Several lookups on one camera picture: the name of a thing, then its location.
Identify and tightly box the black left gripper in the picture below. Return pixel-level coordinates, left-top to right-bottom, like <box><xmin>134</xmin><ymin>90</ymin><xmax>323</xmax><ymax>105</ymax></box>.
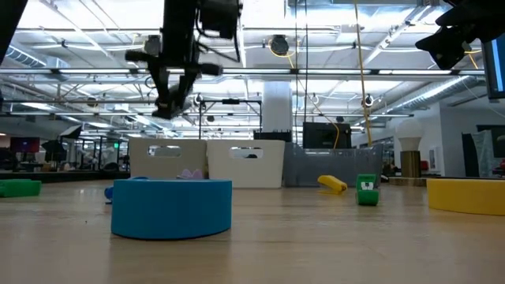
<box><xmin>125</xmin><ymin>0</ymin><xmax>224</xmax><ymax>116</ymax></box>

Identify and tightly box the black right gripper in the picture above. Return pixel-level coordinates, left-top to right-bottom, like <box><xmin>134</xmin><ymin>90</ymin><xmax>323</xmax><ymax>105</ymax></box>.
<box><xmin>415</xmin><ymin>0</ymin><xmax>505</xmax><ymax>71</ymax></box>

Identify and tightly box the purple staple remover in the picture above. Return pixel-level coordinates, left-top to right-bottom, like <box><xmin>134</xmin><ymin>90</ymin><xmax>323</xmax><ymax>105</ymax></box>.
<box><xmin>176</xmin><ymin>169</ymin><xmax>204</xmax><ymax>181</ymax></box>

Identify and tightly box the blue tape roll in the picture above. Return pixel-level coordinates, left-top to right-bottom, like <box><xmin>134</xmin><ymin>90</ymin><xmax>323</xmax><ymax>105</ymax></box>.
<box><xmin>110</xmin><ymin>178</ymin><xmax>233</xmax><ymax>241</ymax></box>

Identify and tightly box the blue mini stapler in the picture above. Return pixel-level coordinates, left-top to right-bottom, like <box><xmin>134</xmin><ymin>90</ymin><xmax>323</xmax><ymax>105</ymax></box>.
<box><xmin>104</xmin><ymin>176</ymin><xmax>150</xmax><ymax>205</ymax></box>

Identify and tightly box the yellow tape roll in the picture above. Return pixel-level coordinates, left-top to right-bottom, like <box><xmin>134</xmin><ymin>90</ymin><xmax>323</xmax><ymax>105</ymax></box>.
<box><xmin>426</xmin><ymin>177</ymin><xmax>505</xmax><ymax>216</ymax></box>

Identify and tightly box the green mini stapler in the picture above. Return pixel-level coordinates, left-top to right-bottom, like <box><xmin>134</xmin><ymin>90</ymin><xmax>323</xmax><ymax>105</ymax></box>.
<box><xmin>356</xmin><ymin>174</ymin><xmax>380</xmax><ymax>207</ymax></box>

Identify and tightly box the yellow banana toy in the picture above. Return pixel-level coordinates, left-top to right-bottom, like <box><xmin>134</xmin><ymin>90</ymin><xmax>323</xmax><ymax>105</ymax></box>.
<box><xmin>317</xmin><ymin>174</ymin><xmax>349</xmax><ymax>196</ymax></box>

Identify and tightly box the green tape roll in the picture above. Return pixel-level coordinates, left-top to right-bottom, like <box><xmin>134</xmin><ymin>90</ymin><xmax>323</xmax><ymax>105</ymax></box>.
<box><xmin>0</xmin><ymin>179</ymin><xmax>43</xmax><ymax>199</ymax></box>

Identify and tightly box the computer monitor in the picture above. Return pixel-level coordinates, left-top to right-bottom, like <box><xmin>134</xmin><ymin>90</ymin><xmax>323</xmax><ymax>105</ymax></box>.
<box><xmin>483</xmin><ymin>33</ymin><xmax>505</xmax><ymax>100</ymax></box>

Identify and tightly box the grey plastic bin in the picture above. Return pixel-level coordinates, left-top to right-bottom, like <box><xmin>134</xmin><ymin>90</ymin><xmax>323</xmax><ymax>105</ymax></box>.
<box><xmin>128</xmin><ymin>137</ymin><xmax>209</xmax><ymax>181</ymax></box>

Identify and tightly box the white building column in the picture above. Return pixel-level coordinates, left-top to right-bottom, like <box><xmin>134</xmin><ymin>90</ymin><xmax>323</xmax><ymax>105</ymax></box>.
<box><xmin>262</xmin><ymin>80</ymin><xmax>294</xmax><ymax>133</ymax></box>

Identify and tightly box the white plastic bin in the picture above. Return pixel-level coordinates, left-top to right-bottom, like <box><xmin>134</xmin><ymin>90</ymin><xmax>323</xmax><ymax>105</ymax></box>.
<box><xmin>206</xmin><ymin>139</ymin><xmax>286</xmax><ymax>189</ymax></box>

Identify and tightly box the black box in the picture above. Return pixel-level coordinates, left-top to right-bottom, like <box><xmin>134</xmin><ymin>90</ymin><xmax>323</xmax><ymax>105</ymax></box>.
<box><xmin>302</xmin><ymin>121</ymin><xmax>352</xmax><ymax>150</ymax></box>

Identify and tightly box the red screen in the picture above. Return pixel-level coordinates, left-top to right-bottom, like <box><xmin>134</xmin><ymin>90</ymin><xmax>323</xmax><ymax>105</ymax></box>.
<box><xmin>9</xmin><ymin>136</ymin><xmax>41</xmax><ymax>154</ymax></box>

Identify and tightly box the translucent dark plastic bin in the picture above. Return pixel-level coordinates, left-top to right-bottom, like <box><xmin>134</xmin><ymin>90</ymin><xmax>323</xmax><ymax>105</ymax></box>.
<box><xmin>283</xmin><ymin>142</ymin><xmax>384</xmax><ymax>188</ymax></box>

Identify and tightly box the black ceiling cable reel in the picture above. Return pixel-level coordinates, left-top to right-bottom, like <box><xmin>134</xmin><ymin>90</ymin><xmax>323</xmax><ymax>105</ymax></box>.
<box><xmin>144</xmin><ymin>34</ymin><xmax>163</xmax><ymax>56</ymax></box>
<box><xmin>267</xmin><ymin>34</ymin><xmax>295</xmax><ymax>58</ymax></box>

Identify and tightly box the black metal gantry frame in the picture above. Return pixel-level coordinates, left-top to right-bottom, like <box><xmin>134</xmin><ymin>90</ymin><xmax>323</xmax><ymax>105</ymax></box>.
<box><xmin>198</xmin><ymin>98</ymin><xmax>264</xmax><ymax>140</ymax></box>

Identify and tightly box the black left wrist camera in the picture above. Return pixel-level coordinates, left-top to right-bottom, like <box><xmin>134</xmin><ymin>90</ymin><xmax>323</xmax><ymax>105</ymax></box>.
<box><xmin>198</xmin><ymin>0</ymin><xmax>244</xmax><ymax>40</ymax></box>

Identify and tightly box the yellow hanging cable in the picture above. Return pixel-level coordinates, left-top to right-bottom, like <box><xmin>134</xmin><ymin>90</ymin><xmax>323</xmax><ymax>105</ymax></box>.
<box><xmin>353</xmin><ymin>0</ymin><xmax>374</xmax><ymax>148</ymax></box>

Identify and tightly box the black hanging cable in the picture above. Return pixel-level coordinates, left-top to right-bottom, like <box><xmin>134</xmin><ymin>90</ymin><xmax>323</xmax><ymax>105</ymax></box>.
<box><xmin>294</xmin><ymin>0</ymin><xmax>299</xmax><ymax>143</ymax></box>
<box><xmin>303</xmin><ymin>0</ymin><xmax>309</xmax><ymax>123</ymax></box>

